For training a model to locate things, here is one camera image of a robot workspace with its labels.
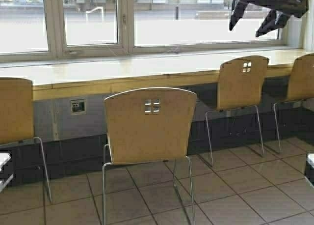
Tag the long wooden window counter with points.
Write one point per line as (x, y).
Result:
(120, 74)

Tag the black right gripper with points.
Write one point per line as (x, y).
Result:
(278, 16)

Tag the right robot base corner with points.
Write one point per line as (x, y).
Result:
(309, 168)

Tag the wooden cutout chair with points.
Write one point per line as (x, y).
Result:
(17, 116)
(147, 125)
(300, 86)
(239, 86)

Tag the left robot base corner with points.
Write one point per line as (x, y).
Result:
(6, 169)

